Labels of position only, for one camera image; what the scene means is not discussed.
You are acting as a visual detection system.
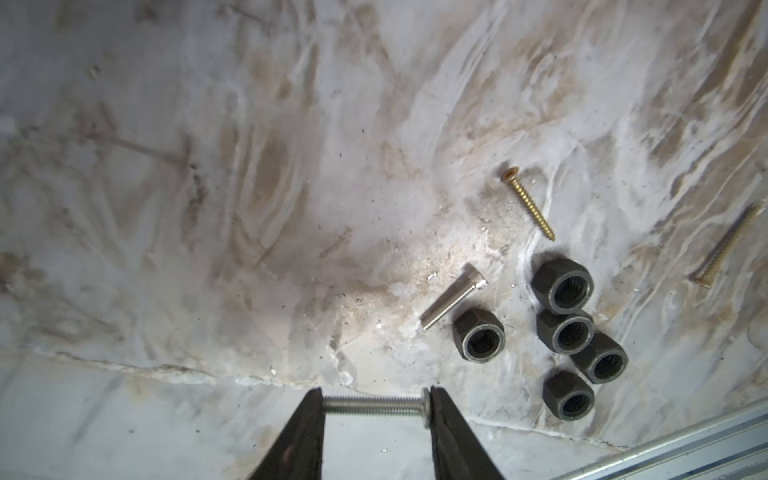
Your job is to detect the small silver screw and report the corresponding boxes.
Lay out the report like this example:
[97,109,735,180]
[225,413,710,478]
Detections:
[419,264,488,330]
[322,388,432,428]

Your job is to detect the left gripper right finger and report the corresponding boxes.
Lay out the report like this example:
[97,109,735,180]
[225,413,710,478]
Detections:
[430,387,504,480]

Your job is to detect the brass wood screw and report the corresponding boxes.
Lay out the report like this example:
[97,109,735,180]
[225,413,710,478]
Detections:
[690,201,765,289]
[501,167,556,242]

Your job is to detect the black hex nut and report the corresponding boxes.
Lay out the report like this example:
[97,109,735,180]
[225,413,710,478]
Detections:
[536,310,595,356]
[542,371,595,421]
[531,258,594,315]
[570,331,629,384]
[452,308,506,363]

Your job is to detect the aluminium mounting rail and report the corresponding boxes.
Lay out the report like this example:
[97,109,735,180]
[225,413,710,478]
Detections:
[562,399,767,479]

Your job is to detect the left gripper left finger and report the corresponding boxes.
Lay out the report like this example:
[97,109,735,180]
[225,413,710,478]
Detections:
[248,388,325,480]

